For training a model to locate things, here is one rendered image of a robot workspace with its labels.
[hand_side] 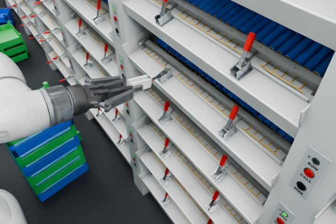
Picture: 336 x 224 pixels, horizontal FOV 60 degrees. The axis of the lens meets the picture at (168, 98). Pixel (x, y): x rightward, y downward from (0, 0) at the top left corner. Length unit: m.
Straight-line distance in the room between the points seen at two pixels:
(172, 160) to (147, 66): 0.40
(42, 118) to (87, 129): 1.37
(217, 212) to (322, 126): 0.61
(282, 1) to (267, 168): 0.37
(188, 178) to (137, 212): 0.62
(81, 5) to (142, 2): 0.52
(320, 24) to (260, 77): 0.19
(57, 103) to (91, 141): 1.29
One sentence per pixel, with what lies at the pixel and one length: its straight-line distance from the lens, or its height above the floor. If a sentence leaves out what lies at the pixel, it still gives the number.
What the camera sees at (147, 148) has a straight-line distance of 1.37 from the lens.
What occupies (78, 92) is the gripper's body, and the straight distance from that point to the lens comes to 0.72.
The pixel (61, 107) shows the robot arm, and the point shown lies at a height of 1.02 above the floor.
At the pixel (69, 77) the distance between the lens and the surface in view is 2.17.
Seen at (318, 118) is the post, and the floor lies 1.16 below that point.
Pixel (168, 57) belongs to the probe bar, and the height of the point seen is 0.97.
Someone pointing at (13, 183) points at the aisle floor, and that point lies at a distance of 1.94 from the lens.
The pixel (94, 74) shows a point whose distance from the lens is 1.56.
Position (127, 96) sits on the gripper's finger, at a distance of 0.76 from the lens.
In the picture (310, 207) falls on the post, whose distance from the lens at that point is 0.64.
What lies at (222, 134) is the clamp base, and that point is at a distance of 0.73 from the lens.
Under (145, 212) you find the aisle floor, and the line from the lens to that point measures 1.65.
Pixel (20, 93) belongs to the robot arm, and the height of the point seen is 1.07.
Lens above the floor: 1.48
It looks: 43 degrees down
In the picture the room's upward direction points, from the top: straight up
